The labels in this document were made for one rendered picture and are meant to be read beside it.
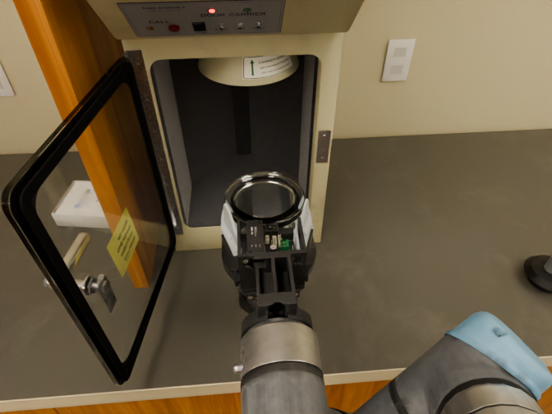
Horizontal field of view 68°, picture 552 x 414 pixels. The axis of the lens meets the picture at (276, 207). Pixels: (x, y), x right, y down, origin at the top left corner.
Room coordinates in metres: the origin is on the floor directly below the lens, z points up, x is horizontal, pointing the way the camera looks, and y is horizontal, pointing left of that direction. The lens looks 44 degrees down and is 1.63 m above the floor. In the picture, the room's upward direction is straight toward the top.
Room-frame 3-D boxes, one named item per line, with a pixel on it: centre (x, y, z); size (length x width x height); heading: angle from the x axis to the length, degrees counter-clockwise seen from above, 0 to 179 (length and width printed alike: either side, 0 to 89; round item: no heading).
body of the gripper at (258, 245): (0.26, 0.00, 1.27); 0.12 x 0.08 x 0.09; 5
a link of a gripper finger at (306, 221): (0.37, -0.03, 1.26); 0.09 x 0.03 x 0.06; 161
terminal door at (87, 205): (0.41, 0.23, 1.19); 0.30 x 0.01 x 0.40; 174
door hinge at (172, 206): (0.57, 0.21, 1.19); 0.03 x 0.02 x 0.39; 95
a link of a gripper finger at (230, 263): (0.31, 0.04, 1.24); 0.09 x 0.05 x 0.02; 29
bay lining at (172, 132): (0.72, 0.07, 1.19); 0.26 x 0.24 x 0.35; 95
